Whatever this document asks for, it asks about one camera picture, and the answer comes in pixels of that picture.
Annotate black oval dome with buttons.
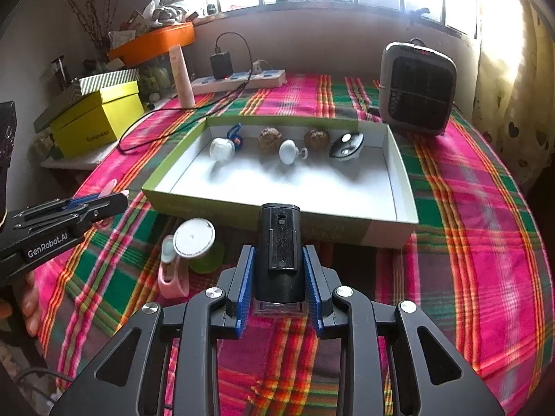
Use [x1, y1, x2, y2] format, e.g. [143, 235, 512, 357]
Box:
[328, 132, 365, 161]

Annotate black charger cable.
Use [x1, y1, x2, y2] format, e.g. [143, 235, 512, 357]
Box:
[118, 32, 252, 155]

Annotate striped box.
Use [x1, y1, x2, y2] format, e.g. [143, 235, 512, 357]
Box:
[34, 68, 139, 131]

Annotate pink thin strip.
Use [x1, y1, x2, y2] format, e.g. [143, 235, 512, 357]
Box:
[99, 180, 131, 200]

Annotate black flashlight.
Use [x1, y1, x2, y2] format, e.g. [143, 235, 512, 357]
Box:
[253, 203, 306, 315]

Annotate pink holder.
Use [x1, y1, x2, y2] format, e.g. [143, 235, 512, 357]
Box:
[158, 235, 190, 299]

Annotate thin black cable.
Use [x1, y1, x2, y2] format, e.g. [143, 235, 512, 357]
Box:
[15, 367, 81, 395]

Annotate plaid blanket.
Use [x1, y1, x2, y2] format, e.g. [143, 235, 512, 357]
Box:
[35, 73, 545, 416]

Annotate white disc on green base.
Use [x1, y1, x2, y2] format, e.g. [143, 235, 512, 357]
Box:
[173, 219, 226, 274]

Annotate white round cap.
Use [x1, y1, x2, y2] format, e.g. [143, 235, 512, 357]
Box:
[210, 138, 236, 162]

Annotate black charger adapter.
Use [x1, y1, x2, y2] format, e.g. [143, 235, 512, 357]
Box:
[210, 52, 235, 81]

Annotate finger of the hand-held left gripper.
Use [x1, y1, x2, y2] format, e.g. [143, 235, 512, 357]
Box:
[13, 193, 129, 235]
[9, 194, 114, 222]

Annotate white power strip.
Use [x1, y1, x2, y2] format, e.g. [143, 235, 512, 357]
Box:
[191, 68, 287, 94]

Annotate grey fan heater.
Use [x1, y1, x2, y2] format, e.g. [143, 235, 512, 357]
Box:
[379, 41, 458, 136]

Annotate green and white cardboard box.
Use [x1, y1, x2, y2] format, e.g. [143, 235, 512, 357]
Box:
[142, 115, 419, 250]

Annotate dried branches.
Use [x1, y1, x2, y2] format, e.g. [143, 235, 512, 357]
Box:
[61, 0, 118, 57]

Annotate cream heart-pattern curtain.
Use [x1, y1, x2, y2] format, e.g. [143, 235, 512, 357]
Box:
[472, 0, 555, 191]

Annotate pink tube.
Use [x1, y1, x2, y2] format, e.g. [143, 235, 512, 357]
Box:
[168, 44, 196, 108]

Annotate brown walnut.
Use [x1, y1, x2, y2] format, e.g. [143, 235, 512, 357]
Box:
[304, 129, 329, 152]
[258, 127, 282, 153]

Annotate white round knob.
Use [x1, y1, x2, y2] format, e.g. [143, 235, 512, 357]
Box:
[279, 139, 309, 166]

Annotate orange box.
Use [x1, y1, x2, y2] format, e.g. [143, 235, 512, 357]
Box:
[108, 21, 196, 63]

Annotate yellow box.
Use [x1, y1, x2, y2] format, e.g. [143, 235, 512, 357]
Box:
[50, 80, 145, 159]

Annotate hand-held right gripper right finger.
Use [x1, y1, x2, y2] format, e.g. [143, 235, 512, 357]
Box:
[302, 245, 506, 416]

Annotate person's left hand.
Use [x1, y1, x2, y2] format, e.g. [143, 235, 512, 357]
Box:
[0, 269, 46, 336]

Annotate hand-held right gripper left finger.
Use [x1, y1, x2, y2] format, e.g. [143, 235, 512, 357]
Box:
[50, 245, 256, 416]

